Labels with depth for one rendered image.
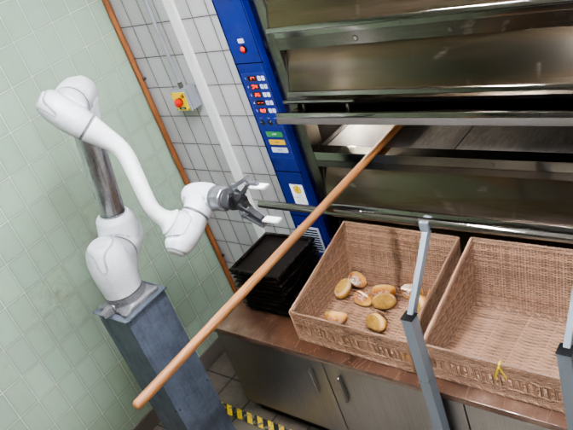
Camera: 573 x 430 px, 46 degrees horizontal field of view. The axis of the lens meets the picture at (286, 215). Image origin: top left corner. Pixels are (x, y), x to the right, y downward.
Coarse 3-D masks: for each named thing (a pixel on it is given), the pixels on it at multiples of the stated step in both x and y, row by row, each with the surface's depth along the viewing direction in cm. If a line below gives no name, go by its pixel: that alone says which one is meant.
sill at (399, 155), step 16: (336, 160) 276; (352, 160) 270; (384, 160) 261; (400, 160) 256; (416, 160) 251; (432, 160) 247; (448, 160) 243; (464, 160) 238; (480, 160) 234; (496, 160) 230; (512, 160) 227; (528, 160) 223; (544, 160) 220; (560, 160) 217
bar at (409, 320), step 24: (336, 216) 238; (360, 216) 230; (384, 216) 224; (408, 216) 219; (432, 216) 215; (552, 240) 189; (408, 312) 213; (408, 336) 215; (432, 384) 225; (432, 408) 230
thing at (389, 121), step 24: (288, 120) 257; (312, 120) 250; (336, 120) 243; (360, 120) 236; (384, 120) 230; (408, 120) 224; (432, 120) 218; (456, 120) 213; (480, 120) 208; (504, 120) 203; (528, 120) 198; (552, 120) 194
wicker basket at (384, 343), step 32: (352, 224) 288; (352, 256) 294; (416, 256) 272; (448, 256) 252; (320, 288) 283; (352, 288) 293; (320, 320) 260; (352, 320) 276; (352, 352) 259; (384, 352) 247
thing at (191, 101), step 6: (186, 84) 303; (192, 84) 300; (174, 90) 301; (180, 90) 298; (186, 90) 297; (192, 90) 300; (174, 96) 302; (186, 96) 298; (192, 96) 300; (198, 96) 303; (186, 102) 299; (192, 102) 300; (198, 102) 303; (180, 108) 304; (186, 108) 302; (192, 108) 301
